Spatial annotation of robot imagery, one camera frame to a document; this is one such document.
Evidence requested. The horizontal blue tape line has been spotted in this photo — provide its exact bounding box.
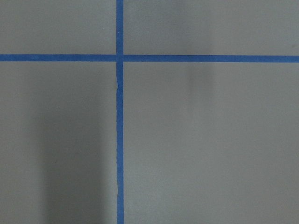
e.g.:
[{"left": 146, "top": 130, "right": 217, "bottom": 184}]
[{"left": 0, "top": 54, "right": 299, "bottom": 63}]

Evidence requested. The vertical blue tape line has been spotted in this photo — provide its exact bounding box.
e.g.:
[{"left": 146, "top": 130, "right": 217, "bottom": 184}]
[{"left": 116, "top": 0, "right": 124, "bottom": 224}]

